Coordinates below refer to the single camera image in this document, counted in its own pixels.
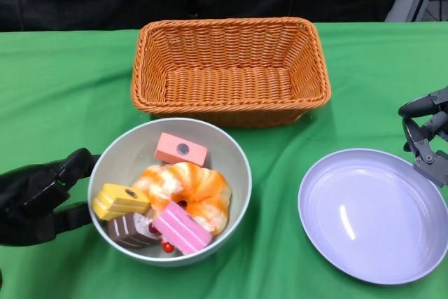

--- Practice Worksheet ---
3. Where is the pale green bowl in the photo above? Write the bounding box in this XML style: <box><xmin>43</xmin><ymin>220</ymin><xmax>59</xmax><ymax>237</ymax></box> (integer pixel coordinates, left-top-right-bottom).
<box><xmin>87</xmin><ymin>118</ymin><xmax>253</xmax><ymax>267</ymax></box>

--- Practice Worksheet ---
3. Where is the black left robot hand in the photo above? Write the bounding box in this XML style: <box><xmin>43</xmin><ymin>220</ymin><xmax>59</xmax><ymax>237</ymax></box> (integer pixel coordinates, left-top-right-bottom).
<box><xmin>0</xmin><ymin>147</ymin><xmax>102</xmax><ymax>247</ymax></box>

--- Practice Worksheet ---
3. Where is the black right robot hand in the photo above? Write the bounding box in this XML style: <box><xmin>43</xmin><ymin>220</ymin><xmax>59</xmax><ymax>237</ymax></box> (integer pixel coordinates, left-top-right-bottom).
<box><xmin>398</xmin><ymin>85</ymin><xmax>448</xmax><ymax>188</ymax></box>

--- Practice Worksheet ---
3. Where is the orange wicker basket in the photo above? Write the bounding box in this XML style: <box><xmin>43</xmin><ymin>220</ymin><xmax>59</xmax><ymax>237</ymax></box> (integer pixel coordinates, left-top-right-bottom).
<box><xmin>130</xmin><ymin>17</ymin><xmax>332</xmax><ymax>128</ymax></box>

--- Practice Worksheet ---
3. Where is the orange swirl ring bread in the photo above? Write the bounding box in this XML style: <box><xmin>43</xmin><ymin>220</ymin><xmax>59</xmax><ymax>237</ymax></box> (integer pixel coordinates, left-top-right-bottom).
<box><xmin>132</xmin><ymin>162</ymin><xmax>232</xmax><ymax>237</ymax></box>

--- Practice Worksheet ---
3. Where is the yellow layered cake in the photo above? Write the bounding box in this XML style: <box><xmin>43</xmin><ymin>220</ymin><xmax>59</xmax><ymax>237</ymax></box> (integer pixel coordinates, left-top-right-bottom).
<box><xmin>92</xmin><ymin>183</ymin><xmax>152</xmax><ymax>222</ymax></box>

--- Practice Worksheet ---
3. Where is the green tablecloth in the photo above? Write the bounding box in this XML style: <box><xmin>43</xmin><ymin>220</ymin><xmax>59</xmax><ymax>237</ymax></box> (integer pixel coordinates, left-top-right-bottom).
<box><xmin>0</xmin><ymin>20</ymin><xmax>448</xmax><ymax>299</ymax></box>

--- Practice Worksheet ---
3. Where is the chocolate layered cake with cherry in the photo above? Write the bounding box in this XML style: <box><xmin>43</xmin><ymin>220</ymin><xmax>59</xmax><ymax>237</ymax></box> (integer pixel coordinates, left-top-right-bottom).
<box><xmin>106</xmin><ymin>211</ymin><xmax>160</xmax><ymax>250</ymax></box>

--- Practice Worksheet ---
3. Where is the salmon block cake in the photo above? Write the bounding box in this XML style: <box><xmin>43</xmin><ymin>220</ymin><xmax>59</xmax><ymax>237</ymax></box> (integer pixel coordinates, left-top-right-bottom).
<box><xmin>154</xmin><ymin>132</ymin><xmax>209</xmax><ymax>168</ymax></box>

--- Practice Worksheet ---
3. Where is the pink layered cake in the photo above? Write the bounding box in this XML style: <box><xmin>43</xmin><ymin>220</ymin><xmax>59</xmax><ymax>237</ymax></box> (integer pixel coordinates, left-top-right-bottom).
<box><xmin>153</xmin><ymin>200</ymin><xmax>214</xmax><ymax>256</ymax></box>

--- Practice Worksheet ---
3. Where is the lavender plate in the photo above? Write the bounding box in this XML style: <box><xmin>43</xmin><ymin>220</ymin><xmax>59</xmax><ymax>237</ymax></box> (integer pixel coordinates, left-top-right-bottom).
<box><xmin>297</xmin><ymin>148</ymin><xmax>444</xmax><ymax>285</ymax></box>

